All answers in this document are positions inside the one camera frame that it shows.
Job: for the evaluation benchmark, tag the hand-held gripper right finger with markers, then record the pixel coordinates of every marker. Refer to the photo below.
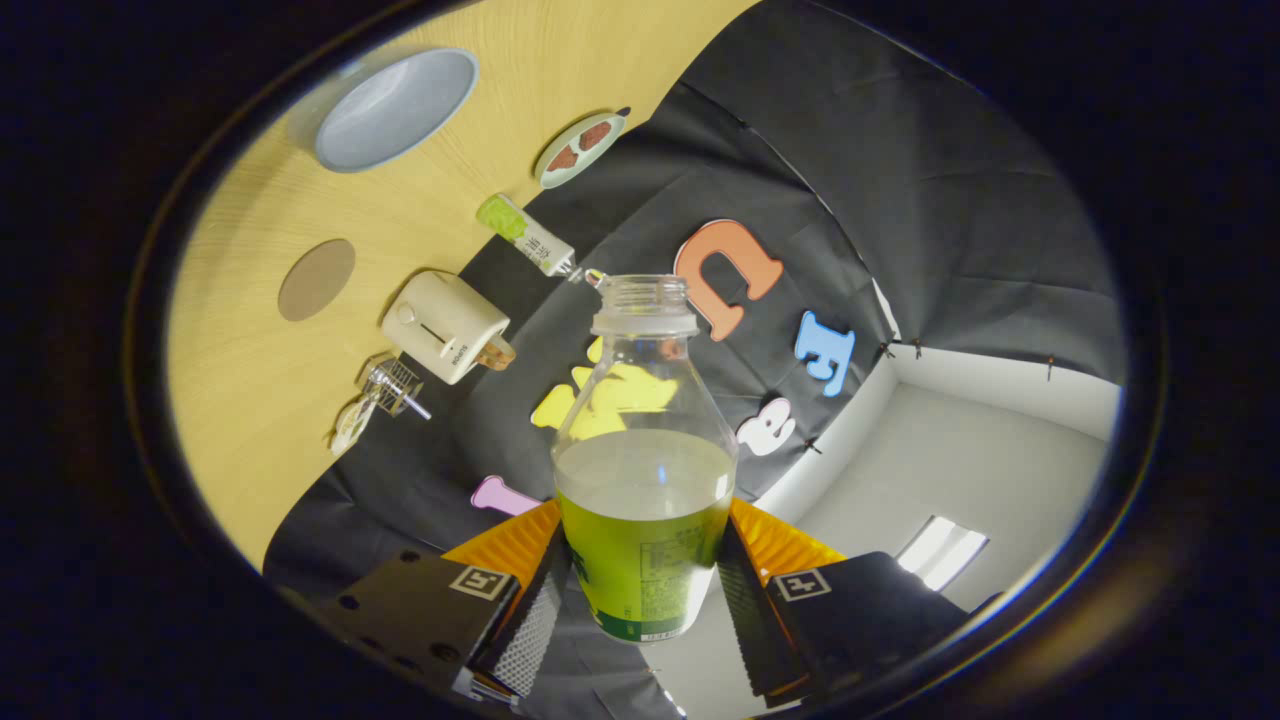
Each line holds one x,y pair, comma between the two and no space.
750,620

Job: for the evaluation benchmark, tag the white toaster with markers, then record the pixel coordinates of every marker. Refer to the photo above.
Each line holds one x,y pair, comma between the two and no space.
440,325

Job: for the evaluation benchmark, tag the pale green plate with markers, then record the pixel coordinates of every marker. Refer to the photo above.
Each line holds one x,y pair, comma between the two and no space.
545,178

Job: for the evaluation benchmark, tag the light grey cup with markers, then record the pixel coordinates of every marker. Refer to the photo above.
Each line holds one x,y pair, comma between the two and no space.
400,110

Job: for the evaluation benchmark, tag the wooden table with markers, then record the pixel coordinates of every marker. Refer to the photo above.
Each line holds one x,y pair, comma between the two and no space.
250,400

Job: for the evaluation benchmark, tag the clear green juice bottle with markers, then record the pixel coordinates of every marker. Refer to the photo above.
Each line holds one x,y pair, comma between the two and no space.
645,570

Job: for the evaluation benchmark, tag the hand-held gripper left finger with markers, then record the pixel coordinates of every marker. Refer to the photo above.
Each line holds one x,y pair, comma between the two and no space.
535,620

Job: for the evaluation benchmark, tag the metal spoon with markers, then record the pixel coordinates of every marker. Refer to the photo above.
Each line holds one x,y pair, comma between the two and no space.
418,407

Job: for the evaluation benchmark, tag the round brown coaster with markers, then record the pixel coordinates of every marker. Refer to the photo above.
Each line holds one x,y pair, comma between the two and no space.
316,280

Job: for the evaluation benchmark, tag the brown toast slice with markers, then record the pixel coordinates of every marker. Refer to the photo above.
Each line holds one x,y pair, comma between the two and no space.
497,353

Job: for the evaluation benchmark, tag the slim green drink bottle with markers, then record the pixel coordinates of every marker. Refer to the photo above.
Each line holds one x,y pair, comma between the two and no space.
520,230

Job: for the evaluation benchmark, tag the brown food piece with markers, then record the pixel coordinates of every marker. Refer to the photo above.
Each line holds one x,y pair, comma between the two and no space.
562,158
595,134

